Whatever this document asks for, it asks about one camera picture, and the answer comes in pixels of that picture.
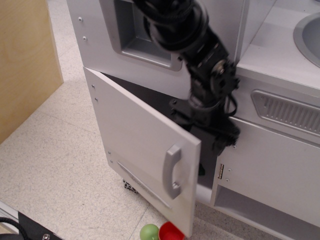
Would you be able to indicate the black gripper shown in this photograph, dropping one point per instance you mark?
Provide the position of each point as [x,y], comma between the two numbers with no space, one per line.
[212,119]

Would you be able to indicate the white low fridge door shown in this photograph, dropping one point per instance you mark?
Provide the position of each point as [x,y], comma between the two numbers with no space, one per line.
[136,138]

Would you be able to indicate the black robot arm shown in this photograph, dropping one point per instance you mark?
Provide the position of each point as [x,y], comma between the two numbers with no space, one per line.
[182,27]

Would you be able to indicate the white upper fridge door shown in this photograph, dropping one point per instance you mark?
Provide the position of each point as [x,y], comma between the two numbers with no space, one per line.
[225,20]

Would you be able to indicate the lower brass door hinge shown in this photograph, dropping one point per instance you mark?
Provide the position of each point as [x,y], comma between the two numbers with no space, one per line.
[220,171]

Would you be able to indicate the white toy kitchen cabinet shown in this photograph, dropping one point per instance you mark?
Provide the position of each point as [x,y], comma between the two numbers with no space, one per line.
[271,176]

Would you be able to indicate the grey vent grille panel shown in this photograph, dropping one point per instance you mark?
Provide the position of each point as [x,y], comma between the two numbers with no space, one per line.
[287,112]

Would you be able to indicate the aluminium extrusion bar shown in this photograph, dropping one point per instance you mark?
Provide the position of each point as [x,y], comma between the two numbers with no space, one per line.
[129,187]

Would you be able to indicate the red plastic cup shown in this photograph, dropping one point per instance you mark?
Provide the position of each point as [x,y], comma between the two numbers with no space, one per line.
[168,231]

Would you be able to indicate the green ball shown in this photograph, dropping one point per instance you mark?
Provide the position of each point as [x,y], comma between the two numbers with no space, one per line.
[149,232]

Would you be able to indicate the grey round sink basin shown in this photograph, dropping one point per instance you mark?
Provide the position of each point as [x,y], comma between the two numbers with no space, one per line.
[306,36]

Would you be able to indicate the grey ice dispenser recess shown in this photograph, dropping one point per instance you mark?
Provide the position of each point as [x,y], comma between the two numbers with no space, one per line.
[128,36]

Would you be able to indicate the light wooden board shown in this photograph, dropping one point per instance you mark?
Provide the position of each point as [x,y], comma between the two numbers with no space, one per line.
[30,71]

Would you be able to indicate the silver fridge door handle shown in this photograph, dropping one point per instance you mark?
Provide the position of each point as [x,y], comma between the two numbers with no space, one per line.
[172,157]

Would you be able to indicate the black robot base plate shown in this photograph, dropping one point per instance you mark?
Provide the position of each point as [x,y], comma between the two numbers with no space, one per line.
[27,228]

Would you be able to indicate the aluminium frame rail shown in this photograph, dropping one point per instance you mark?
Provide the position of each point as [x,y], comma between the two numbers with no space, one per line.
[8,212]

